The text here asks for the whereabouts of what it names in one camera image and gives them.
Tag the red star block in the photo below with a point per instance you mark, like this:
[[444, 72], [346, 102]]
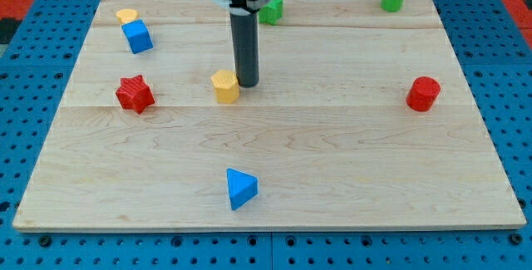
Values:
[[134, 94]]

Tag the red cylinder block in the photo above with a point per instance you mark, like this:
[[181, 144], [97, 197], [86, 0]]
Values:
[[423, 93]]

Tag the blue triangle block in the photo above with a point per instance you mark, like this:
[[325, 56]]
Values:
[[242, 187]]

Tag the yellow heart block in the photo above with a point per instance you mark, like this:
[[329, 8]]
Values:
[[127, 15]]

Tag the light wooden board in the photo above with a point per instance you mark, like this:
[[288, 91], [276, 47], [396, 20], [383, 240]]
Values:
[[326, 131]]

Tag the green star block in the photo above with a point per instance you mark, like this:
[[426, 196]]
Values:
[[271, 13]]

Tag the blue cube block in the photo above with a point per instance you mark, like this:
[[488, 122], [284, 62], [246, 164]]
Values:
[[138, 36]]

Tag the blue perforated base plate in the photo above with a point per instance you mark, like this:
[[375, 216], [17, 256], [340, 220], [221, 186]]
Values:
[[34, 69]]

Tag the dark grey cylindrical pointer rod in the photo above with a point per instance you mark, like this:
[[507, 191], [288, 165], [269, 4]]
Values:
[[244, 31]]

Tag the yellow hexagon block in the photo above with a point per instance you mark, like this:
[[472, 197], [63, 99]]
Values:
[[226, 86]]

